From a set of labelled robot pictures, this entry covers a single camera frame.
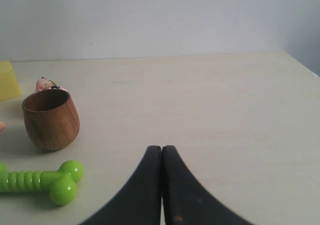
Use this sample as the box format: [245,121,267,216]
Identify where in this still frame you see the brown wooden cup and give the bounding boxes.
[22,89,80,151]

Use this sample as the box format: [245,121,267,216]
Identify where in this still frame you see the yellow foam cube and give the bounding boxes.
[0,60,22,101]

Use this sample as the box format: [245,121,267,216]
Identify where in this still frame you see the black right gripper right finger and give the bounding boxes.
[162,145,251,225]

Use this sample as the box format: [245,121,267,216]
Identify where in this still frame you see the green bone dog toy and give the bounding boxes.
[0,160,84,206]

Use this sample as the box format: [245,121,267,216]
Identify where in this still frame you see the orange squishy toy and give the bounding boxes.
[0,121,5,131]

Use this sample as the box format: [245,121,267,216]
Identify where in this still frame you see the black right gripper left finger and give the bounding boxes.
[82,145,162,225]

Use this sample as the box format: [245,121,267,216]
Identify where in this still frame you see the pink toy cupcake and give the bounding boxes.
[34,77,67,92]

